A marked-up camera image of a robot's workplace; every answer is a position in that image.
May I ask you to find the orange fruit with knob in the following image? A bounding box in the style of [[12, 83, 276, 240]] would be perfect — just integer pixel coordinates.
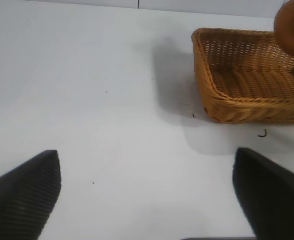
[[273, 0, 294, 59]]

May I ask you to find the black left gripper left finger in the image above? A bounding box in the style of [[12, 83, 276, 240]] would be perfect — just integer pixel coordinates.
[[0, 149, 62, 240]]

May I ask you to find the brown woven wicker basket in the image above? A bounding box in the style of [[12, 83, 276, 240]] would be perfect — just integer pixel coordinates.
[[191, 27, 294, 125]]

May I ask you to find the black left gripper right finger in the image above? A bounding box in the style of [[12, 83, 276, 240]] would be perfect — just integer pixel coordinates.
[[232, 147, 294, 240]]

